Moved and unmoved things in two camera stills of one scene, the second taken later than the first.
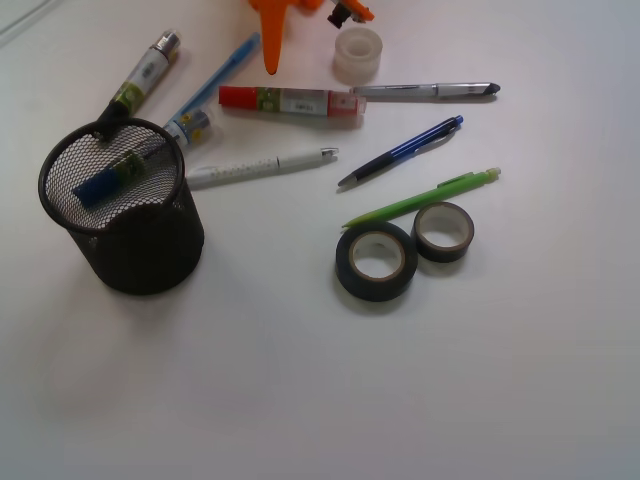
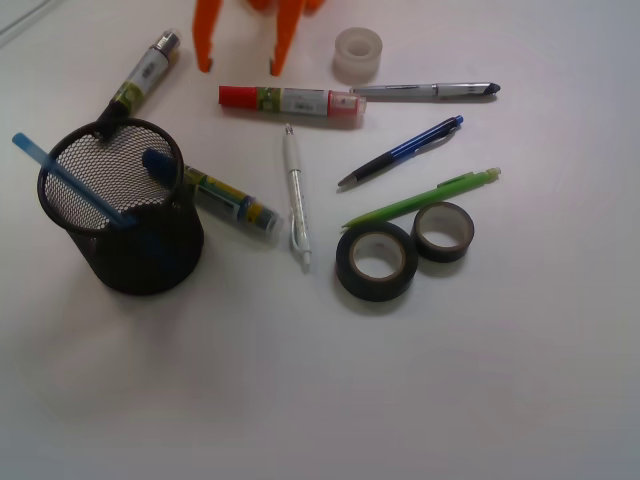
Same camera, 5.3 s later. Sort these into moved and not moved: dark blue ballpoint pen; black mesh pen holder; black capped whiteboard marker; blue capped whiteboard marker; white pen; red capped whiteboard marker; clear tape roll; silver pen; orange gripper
Moved: blue capped whiteboard marker; orange gripper; white pen
Not moved: dark blue ballpoint pen; black capped whiteboard marker; silver pen; red capped whiteboard marker; black mesh pen holder; clear tape roll
